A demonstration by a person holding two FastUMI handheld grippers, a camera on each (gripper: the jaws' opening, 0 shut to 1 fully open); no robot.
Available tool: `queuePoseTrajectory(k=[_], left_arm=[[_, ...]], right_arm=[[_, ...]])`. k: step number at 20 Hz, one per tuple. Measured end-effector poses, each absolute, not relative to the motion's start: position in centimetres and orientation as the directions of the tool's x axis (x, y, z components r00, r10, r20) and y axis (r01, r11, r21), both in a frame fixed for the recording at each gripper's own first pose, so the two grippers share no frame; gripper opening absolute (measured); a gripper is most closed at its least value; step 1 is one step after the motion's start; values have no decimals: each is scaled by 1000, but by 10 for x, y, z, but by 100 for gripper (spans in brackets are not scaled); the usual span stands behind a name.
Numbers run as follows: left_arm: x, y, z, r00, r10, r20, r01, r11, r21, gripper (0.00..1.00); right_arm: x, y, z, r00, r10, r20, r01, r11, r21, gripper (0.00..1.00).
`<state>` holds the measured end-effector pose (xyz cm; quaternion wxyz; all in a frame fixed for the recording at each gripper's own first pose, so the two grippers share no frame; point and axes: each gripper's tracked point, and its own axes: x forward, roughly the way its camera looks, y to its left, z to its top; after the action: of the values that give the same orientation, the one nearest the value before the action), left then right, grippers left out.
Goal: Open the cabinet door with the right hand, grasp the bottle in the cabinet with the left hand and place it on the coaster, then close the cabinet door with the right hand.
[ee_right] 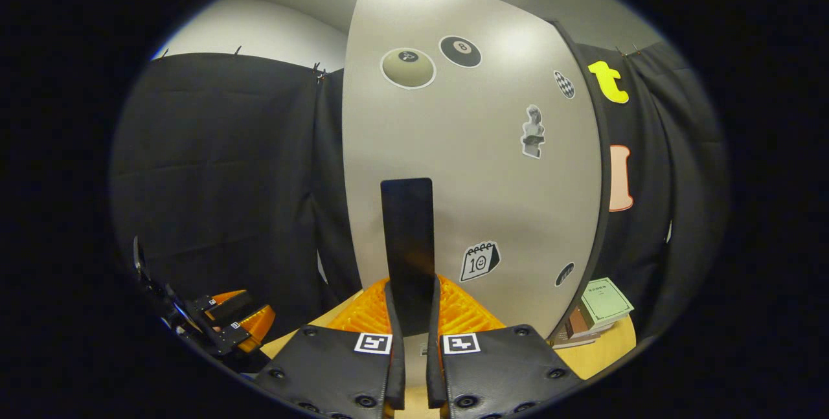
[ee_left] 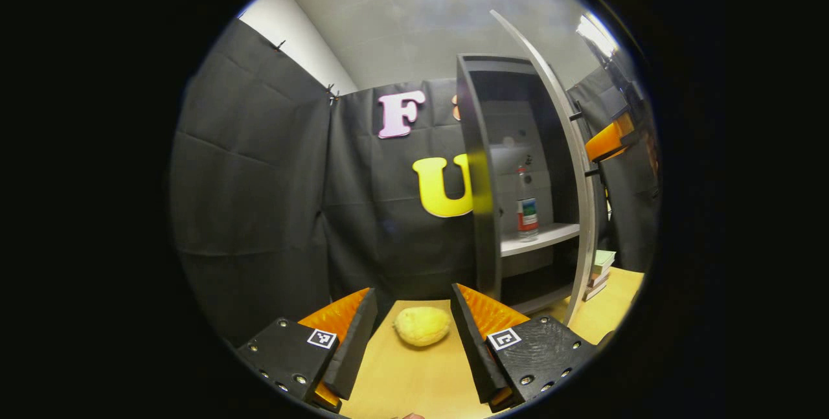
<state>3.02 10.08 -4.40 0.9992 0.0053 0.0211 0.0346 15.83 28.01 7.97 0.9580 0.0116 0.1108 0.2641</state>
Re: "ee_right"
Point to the grey cabinet door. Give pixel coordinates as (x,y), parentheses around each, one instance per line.
(479,192)

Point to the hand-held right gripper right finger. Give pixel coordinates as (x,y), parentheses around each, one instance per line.
(505,370)

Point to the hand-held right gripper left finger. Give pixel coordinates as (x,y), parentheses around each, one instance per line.
(324,367)

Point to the green book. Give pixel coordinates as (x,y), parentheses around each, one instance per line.
(605,301)

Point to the brown book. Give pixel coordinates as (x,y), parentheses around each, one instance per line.
(576,325)

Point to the black backdrop cloth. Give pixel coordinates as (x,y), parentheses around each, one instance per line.
(227,166)

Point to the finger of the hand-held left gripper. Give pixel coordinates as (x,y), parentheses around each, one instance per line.
(252,329)
(227,307)

